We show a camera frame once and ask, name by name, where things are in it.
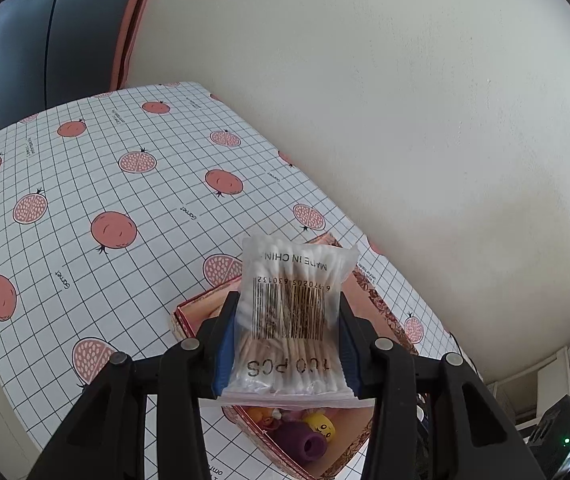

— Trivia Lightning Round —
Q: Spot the dark cabinet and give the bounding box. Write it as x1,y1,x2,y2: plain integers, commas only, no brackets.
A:
0,0,138,133

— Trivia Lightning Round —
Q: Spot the pink vertical panel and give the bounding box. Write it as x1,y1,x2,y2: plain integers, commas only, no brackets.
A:
110,0,153,91

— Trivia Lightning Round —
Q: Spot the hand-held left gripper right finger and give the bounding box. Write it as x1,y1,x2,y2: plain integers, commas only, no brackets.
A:
337,292,548,480

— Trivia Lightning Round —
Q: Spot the small orange toy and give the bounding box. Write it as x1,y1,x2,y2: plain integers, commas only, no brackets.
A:
247,406,283,431

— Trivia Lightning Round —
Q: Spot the pink floral cardboard box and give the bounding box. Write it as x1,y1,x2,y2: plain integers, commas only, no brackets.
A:
171,231,421,480

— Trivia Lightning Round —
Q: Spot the white shelf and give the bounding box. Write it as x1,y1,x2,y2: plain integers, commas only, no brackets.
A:
485,345,570,431

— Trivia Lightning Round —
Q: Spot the purple cup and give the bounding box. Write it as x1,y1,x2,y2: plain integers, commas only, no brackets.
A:
274,421,328,467

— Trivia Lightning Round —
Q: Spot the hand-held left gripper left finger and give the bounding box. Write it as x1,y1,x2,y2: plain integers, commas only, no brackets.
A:
25,292,243,480

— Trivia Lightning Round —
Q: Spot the bag of cotton swabs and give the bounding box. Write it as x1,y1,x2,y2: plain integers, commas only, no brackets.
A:
217,234,376,407

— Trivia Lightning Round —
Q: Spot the yellow toy head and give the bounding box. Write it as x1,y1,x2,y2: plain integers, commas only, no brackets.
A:
302,410,341,445

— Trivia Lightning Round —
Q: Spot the black device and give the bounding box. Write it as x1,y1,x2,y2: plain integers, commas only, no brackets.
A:
525,394,570,480

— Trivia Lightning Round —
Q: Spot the desktop with pomegranate tablecloth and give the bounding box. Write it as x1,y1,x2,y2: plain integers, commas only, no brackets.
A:
0,81,480,480

